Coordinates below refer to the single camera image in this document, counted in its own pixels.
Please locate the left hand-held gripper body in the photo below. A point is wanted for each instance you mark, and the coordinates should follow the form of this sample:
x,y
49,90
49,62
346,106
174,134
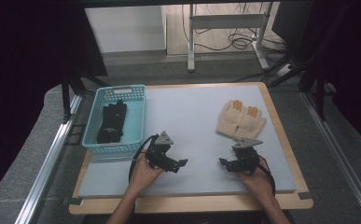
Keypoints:
x,y
158,149

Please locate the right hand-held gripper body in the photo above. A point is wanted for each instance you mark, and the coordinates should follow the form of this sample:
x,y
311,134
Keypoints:
x,y
246,155

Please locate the teal plastic basket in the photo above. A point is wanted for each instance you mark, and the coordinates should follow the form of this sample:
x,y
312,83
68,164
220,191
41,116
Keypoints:
x,y
136,118

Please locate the black glove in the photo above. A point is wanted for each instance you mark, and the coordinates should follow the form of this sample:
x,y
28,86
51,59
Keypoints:
x,y
122,112
105,130

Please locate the person's right hand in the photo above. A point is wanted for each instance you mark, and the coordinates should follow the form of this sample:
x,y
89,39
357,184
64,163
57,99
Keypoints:
x,y
257,183

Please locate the person's left hand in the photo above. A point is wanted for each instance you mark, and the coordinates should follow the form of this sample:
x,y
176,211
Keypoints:
x,y
144,177

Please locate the beige fleece glove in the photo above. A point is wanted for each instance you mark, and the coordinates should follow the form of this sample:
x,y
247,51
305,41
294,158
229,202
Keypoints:
x,y
251,124
229,119

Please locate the light blue foam mat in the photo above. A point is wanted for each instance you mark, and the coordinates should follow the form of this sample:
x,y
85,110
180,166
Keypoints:
x,y
193,124

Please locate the wooden table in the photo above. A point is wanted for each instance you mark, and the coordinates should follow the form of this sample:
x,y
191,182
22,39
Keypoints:
x,y
200,203

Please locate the black tripod stand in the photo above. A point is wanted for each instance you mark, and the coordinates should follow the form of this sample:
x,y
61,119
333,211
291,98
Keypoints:
x,y
67,90
312,77

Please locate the white cabinet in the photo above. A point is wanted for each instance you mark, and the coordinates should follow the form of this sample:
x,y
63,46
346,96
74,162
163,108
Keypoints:
x,y
125,29

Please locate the white metal stand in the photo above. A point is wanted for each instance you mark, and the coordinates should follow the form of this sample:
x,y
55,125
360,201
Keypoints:
x,y
226,21

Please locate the dark curtain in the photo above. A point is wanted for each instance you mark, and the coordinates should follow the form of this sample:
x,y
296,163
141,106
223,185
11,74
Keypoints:
x,y
29,62
352,62

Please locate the aluminium rail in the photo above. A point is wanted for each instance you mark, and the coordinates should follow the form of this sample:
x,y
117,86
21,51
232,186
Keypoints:
x,y
47,161
340,149

